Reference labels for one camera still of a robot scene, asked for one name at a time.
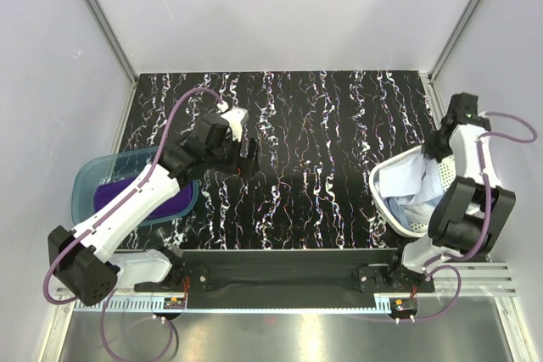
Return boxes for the light blue towel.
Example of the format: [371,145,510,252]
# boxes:
[376,153,445,233]

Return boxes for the left orange connector box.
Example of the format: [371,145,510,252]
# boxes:
[163,295,187,310]

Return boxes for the purple towel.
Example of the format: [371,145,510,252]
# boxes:
[93,177,199,222]

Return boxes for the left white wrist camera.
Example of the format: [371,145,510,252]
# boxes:
[217,102,249,142]

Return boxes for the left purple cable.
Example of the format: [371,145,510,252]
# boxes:
[43,86,226,357]

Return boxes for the white perforated laundry basket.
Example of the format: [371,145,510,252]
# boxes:
[369,146,456,238]

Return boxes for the orange connector box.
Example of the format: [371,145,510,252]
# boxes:
[391,298,417,314]
[163,295,187,310]

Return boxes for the white slotted cable duct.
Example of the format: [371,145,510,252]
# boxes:
[75,293,394,313]

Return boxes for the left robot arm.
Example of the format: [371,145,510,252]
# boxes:
[42,108,259,306]

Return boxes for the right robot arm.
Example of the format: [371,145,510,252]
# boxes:
[384,93,516,292]

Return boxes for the right orange connector box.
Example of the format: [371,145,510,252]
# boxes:
[391,298,417,314]

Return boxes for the blue transparent plastic bin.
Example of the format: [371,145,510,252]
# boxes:
[71,147,179,226]

